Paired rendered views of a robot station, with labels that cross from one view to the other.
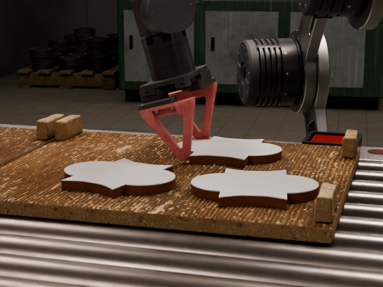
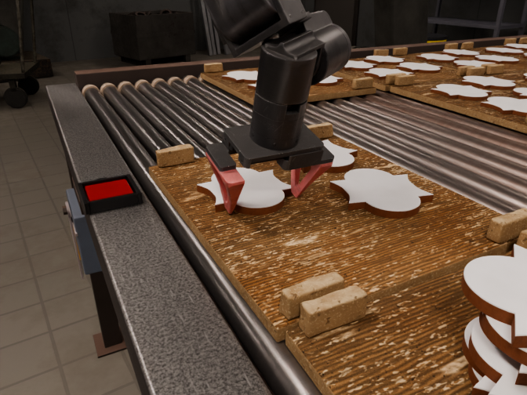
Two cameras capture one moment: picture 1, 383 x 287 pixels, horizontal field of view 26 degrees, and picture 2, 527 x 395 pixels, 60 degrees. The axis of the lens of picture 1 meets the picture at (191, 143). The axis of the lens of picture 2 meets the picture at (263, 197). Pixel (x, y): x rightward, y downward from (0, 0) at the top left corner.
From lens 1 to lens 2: 1.44 m
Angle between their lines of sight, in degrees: 120
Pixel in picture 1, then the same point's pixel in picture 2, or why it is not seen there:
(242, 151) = (251, 176)
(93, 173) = (401, 192)
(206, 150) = (270, 187)
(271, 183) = not seen: hidden behind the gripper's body
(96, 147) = (323, 256)
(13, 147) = (415, 307)
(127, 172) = (374, 185)
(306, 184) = not seen: hidden behind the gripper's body
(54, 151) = (376, 268)
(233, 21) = not seen: outside the picture
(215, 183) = (339, 157)
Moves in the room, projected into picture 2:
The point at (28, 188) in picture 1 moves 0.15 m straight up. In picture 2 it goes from (456, 213) to (482, 93)
